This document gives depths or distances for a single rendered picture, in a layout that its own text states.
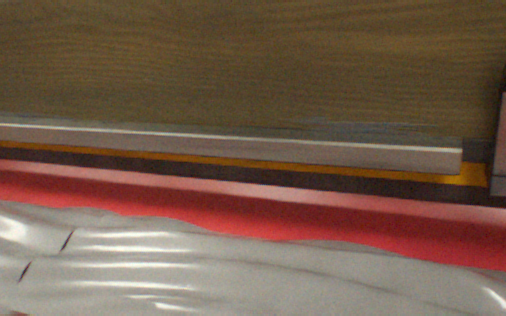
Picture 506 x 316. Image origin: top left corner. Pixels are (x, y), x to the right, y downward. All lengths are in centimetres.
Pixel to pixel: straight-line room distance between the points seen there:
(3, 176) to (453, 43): 26
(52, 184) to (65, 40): 9
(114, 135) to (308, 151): 10
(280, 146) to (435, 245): 7
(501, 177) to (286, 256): 8
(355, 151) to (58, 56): 15
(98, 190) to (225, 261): 12
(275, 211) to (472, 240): 8
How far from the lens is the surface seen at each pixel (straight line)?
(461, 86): 17
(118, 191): 25
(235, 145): 18
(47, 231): 21
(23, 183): 29
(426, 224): 20
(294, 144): 17
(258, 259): 17
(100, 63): 23
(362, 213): 20
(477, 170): 19
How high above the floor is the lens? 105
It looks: 21 degrees down
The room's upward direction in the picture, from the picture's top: 5 degrees counter-clockwise
